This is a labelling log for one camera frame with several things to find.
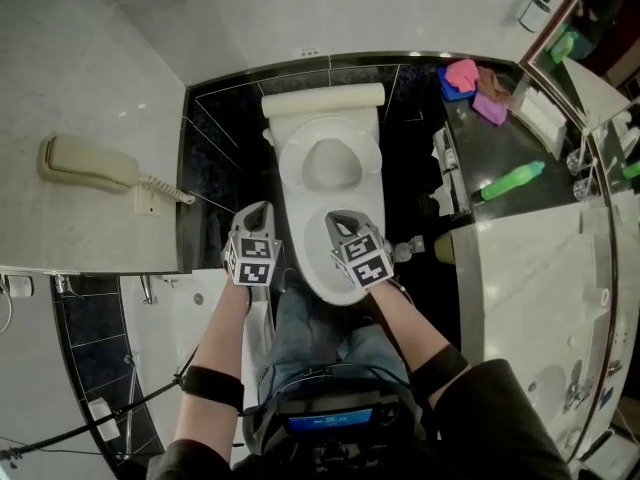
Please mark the person's left forearm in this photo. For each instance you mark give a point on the person's left forearm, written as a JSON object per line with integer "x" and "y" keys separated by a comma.
{"x": 220, "y": 328}

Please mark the white toilet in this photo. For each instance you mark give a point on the white toilet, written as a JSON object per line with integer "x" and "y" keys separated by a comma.
{"x": 330, "y": 118}

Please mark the green plastic bottle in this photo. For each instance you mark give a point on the green plastic bottle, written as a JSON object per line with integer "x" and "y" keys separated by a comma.
{"x": 512, "y": 180}

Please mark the blue cloth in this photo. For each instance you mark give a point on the blue cloth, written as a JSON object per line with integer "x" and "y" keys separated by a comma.
{"x": 452, "y": 90}

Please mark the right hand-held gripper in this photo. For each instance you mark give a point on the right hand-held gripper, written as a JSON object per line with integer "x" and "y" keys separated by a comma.
{"x": 367, "y": 265}

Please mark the pink cloth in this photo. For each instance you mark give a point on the pink cloth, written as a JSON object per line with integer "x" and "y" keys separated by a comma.
{"x": 462, "y": 73}

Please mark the chrome toilet paper holder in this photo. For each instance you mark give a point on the chrome toilet paper holder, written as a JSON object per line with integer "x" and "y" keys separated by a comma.
{"x": 452, "y": 173}

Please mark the person's legs in jeans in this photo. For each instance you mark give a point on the person's legs in jeans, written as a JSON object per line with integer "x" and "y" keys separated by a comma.
{"x": 310, "y": 328}

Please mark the chrome sink faucet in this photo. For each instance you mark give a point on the chrome sink faucet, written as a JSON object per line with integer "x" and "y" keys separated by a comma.
{"x": 575, "y": 388}

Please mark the chrome tub faucet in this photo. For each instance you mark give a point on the chrome tub faucet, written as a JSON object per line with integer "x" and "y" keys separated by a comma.
{"x": 147, "y": 288}

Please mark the person's right forearm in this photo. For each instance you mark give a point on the person's right forearm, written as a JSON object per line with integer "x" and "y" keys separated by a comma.
{"x": 400, "y": 318}

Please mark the brown cloth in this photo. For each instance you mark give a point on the brown cloth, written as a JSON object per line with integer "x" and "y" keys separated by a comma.
{"x": 495, "y": 85}

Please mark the small metal floor valve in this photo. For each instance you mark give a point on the small metal floor valve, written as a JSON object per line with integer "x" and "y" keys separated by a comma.
{"x": 411, "y": 247}

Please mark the white bathtub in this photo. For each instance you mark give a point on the white bathtub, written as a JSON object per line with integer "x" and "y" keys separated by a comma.
{"x": 170, "y": 328}

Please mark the black armband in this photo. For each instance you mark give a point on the black armband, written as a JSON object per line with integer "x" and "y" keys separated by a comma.
{"x": 212, "y": 388}
{"x": 440, "y": 368}

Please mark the white sink basin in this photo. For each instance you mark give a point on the white sink basin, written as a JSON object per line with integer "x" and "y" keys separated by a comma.
{"x": 545, "y": 398}

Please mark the black and white vanity counter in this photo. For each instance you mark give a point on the black and white vanity counter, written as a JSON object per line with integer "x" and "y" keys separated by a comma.
{"x": 525, "y": 293}

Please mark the purple cloth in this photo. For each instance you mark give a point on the purple cloth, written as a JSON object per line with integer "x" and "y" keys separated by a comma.
{"x": 490, "y": 108}

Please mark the wall soap dispenser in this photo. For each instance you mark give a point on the wall soap dispenser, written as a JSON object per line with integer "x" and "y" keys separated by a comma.
{"x": 534, "y": 10}

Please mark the chest device with blue screen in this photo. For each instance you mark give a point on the chest device with blue screen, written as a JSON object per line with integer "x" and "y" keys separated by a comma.
{"x": 330, "y": 420}

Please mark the black stand pole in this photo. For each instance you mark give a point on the black stand pole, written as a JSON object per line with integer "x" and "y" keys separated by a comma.
{"x": 100, "y": 420}

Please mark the white paper roll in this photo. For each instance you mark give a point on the white paper roll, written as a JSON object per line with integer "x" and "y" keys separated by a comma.
{"x": 602, "y": 298}

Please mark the beige wall telephone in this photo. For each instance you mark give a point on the beige wall telephone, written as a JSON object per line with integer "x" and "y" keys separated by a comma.
{"x": 85, "y": 165}

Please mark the yellow green waste bin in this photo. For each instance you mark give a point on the yellow green waste bin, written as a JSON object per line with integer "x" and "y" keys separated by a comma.
{"x": 444, "y": 248}

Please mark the person's shirt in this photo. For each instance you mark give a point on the person's shirt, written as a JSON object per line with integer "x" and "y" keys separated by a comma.
{"x": 490, "y": 418}

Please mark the small white wall plate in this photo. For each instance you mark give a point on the small white wall plate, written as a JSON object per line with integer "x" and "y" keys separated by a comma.
{"x": 308, "y": 52}

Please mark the clear glass cup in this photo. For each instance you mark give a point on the clear glass cup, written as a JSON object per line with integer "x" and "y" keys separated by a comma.
{"x": 585, "y": 189}
{"x": 580, "y": 160}

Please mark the wood framed wall mirror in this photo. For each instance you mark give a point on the wood framed wall mirror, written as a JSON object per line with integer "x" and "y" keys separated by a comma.
{"x": 600, "y": 93}

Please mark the beige phone wall plate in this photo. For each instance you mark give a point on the beige phone wall plate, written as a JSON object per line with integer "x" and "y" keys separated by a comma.
{"x": 147, "y": 203}

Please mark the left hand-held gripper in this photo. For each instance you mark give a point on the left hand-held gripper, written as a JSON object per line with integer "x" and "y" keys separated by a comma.
{"x": 252, "y": 260}

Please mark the white amenity tray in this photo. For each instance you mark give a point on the white amenity tray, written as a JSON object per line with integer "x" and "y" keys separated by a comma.
{"x": 540, "y": 113}

